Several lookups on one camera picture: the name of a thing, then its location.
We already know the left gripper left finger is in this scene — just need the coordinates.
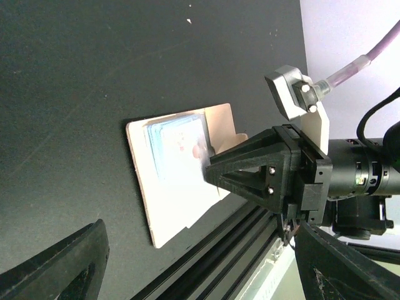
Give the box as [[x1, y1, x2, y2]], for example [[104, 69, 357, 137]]
[[1, 219, 109, 299]]

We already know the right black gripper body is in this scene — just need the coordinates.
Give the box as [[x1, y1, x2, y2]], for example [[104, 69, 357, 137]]
[[273, 124, 332, 244]]

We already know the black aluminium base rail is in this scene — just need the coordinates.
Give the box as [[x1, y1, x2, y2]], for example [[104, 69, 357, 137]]
[[133, 204, 279, 299]]

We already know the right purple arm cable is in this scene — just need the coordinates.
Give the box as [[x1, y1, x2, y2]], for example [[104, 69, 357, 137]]
[[312, 18, 400, 98]]

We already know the white slotted cable duct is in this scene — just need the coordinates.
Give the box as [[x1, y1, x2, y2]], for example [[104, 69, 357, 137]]
[[236, 238, 294, 300]]

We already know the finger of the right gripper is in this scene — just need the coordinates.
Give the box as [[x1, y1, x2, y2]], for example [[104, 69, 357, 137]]
[[206, 151, 289, 214], [211, 127, 291, 163]]

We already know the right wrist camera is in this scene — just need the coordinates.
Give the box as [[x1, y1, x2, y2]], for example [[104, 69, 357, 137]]
[[264, 64, 331, 154]]

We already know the tan card holder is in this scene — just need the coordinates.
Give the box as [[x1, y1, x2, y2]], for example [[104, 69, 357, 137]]
[[126, 103, 248, 249]]

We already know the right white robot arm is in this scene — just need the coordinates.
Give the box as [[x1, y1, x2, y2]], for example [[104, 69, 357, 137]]
[[205, 91, 399, 243]]

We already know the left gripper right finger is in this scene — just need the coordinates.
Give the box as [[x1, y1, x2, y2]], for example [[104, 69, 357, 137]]
[[295, 222, 399, 299]]

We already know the floral credit card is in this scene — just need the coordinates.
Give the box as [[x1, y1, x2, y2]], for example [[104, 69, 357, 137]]
[[144, 114, 209, 181]]

